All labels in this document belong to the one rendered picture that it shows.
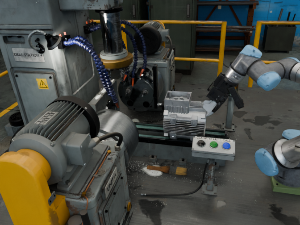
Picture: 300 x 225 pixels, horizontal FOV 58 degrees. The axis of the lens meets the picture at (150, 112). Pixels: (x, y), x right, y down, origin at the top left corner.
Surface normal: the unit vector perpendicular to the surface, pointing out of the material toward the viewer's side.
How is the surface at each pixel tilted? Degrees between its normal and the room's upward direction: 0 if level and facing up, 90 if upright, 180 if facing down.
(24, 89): 90
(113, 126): 28
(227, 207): 0
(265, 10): 90
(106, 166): 0
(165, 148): 90
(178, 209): 0
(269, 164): 96
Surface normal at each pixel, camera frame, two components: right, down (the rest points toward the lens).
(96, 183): -0.04, -0.87
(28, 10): -0.23, 0.48
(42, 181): 0.97, 0.07
